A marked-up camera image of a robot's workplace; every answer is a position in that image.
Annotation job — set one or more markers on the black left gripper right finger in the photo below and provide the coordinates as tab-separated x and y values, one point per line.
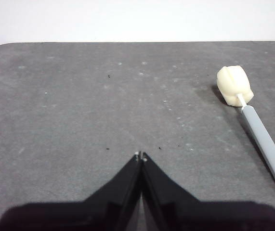
175	214

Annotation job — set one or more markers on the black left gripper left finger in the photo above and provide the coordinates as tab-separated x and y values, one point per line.
108	214

